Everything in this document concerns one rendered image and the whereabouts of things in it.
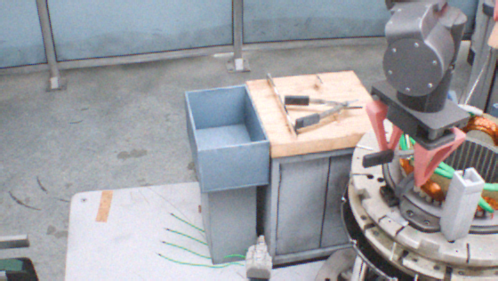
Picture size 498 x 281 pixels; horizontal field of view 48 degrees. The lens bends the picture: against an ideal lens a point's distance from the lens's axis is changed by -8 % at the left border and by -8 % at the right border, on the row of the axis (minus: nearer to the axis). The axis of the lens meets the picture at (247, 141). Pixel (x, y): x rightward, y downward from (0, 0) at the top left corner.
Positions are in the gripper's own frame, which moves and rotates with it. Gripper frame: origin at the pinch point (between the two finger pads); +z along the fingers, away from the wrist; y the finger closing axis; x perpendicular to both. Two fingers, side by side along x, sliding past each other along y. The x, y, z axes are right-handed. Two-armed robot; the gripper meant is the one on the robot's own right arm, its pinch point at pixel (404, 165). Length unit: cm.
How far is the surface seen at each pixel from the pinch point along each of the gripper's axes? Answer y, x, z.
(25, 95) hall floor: -245, -3, 119
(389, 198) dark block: -1.6, 0.9, 6.7
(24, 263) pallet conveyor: -50, -40, 45
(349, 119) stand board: -22.2, 11.9, 10.1
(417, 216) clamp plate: 2.7, 2.0, 6.9
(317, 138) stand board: -21.0, 4.3, 10.6
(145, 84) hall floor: -217, 57, 115
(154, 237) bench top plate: -41, -15, 40
